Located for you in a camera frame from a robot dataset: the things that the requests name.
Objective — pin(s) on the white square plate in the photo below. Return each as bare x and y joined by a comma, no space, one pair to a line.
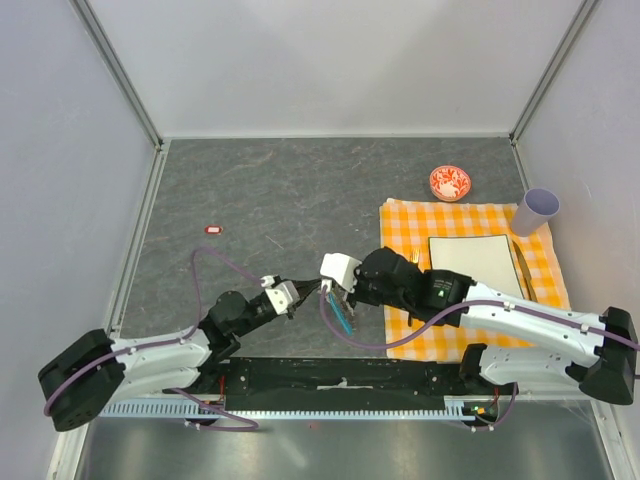
485,259

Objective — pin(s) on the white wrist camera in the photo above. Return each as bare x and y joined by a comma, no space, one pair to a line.
339,269
282,294

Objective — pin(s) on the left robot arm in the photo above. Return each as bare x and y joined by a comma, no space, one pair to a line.
96,371

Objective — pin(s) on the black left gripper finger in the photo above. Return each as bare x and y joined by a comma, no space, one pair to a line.
307,285
302,297

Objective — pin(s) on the light blue cable duct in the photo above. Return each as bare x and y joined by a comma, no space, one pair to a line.
181,408

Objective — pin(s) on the red key tag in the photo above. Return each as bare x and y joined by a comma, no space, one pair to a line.
213,230

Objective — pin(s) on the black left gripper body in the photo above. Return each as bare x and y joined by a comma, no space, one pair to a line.
260,313

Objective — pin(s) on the gold fork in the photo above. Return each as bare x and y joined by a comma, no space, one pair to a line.
415,256

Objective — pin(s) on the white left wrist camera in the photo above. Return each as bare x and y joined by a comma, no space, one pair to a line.
282,294

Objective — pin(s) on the red patterned bowl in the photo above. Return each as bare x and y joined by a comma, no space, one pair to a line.
449,183

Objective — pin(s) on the gold knife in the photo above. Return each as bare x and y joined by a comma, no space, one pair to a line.
525,272

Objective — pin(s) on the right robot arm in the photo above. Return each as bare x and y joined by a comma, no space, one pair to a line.
595,352

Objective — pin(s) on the lilac plastic cup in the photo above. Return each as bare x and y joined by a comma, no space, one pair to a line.
537,207

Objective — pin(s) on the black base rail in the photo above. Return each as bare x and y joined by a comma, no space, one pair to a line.
340,385

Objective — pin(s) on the orange checkered cloth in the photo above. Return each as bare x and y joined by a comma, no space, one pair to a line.
405,225

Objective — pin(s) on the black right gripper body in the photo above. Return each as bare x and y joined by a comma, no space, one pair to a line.
365,292

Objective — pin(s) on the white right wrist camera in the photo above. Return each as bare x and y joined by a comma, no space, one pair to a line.
339,269

